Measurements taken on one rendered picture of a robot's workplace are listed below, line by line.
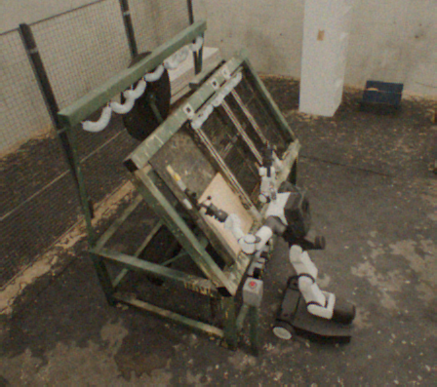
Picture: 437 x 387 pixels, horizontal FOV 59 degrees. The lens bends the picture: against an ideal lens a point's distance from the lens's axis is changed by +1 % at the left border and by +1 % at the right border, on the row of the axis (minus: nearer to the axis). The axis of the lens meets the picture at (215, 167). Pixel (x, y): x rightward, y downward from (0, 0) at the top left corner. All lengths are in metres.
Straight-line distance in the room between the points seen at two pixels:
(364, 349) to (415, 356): 0.40
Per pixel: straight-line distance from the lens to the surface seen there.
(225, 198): 3.27
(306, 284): 3.43
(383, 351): 3.94
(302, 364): 3.75
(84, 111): 2.83
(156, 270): 3.36
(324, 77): 6.74
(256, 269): 3.30
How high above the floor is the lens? 3.31
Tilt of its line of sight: 35 degrees down
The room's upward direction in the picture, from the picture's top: 6 degrees counter-clockwise
